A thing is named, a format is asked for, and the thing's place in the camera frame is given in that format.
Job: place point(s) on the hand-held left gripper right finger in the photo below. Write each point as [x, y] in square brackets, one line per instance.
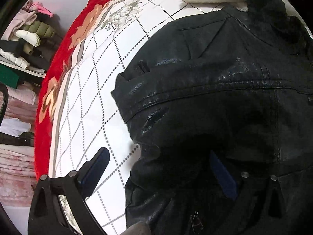
[223, 177]

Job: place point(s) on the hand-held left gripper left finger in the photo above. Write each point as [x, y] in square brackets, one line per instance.
[96, 169]

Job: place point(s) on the black leather jacket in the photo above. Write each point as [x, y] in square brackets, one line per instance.
[207, 83]

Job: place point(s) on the stack of pink blankets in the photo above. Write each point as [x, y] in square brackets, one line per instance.
[17, 166]

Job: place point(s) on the white checkered bed sheet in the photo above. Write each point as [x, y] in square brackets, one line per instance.
[97, 78]

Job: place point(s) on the green cloth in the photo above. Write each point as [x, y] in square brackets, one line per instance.
[8, 74]

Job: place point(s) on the red floral blanket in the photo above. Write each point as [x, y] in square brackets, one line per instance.
[80, 29]

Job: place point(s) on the black garment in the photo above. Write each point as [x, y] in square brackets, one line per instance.
[14, 46]

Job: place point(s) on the white puffer jacket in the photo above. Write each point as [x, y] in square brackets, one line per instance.
[28, 36]

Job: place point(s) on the olive puffer jacket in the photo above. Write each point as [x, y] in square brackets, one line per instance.
[42, 28]

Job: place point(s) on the beige garment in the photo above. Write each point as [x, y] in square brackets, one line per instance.
[17, 23]

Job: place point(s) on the pink garment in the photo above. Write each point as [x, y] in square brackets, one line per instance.
[41, 8]

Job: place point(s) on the black chair frame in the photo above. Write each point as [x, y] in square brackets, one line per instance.
[5, 98]

